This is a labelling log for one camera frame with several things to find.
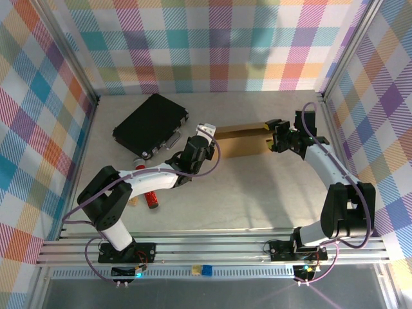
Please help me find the slotted grey cable duct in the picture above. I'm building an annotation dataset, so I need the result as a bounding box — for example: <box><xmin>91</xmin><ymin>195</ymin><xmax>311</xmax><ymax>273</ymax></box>
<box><xmin>51</xmin><ymin>266</ymin><xmax>299</xmax><ymax>280</ymax></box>

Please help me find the grey metal plate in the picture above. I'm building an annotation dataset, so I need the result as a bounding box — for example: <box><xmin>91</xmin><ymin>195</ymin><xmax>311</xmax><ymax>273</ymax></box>
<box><xmin>30</xmin><ymin>276</ymin><xmax>400</xmax><ymax>309</ymax></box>

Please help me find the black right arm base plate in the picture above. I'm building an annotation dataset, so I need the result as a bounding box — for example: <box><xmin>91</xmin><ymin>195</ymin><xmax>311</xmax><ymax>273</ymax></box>
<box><xmin>268</xmin><ymin>240</ymin><xmax>328</xmax><ymax>261</ymax></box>

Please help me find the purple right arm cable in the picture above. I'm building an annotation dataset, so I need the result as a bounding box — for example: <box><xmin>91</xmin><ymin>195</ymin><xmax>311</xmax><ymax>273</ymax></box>
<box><xmin>301</xmin><ymin>102</ymin><xmax>374</xmax><ymax>286</ymax></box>

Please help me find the brown cardboard box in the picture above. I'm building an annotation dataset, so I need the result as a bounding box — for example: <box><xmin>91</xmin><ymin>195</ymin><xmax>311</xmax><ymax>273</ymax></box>
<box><xmin>214</xmin><ymin>121</ymin><xmax>274</xmax><ymax>159</ymax></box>

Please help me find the black hard case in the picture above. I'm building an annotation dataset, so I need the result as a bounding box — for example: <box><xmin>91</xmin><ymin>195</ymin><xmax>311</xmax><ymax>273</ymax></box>
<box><xmin>112</xmin><ymin>93</ymin><xmax>189</xmax><ymax>160</ymax></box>

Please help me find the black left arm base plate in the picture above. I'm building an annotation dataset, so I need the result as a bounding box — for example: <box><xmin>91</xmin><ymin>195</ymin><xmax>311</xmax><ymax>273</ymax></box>
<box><xmin>98</xmin><ymin>241</ymin><xmax>158</xmax><ymax>263</ymax></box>

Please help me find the red glitter tube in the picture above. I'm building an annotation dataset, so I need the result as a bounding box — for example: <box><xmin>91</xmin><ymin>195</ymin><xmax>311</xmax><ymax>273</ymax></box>
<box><xmin>133</xmin><ymin>157</ymin><xmax>160</xmax><ymax>209</ymax></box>

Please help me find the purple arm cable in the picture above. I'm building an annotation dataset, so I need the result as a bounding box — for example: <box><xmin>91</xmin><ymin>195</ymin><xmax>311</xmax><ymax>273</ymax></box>
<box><xmin>62</xmin><ymin>127</ymin><xmax>223</xmax><ymax>287</ymax></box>
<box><xmin>301</xmin><ymin>102</ymin><xmax>374</xmax><ymax>286</ymax></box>

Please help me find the aluminium frame post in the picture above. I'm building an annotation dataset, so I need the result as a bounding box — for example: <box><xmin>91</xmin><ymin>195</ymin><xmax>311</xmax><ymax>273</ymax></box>
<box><xmin>320</xmin><ymin>0</ymin><xmax>386</xmax><ymax>100</ymax></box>
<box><xmin>30</xmin><ymin>0</ymin><xmax>100</xmax><ymax>104</ymax></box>

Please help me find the aluminium side rail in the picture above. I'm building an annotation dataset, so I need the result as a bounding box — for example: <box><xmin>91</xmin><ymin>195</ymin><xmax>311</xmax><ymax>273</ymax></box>
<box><xmin>320</xmin><ymin>91</ymin><xmax>370</xmax><ymax>238</ymax></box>
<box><xmin>56</xmin><ymin>96</ymin><xmax>100</xmax><ymax>241</ymax></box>

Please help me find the aluminium frame beam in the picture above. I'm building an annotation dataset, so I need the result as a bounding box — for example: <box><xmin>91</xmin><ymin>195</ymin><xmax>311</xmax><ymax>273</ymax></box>
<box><xmin>37</xmin><ymin>230</ymin><xmax>392</xmax><ymax>267</ymax></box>

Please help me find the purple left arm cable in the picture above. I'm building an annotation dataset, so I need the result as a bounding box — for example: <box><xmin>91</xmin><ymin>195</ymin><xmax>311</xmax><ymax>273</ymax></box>
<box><xmin>62</xmin><ymin>127</ymin><xmax>223</xmax><ymax>287</ymax></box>

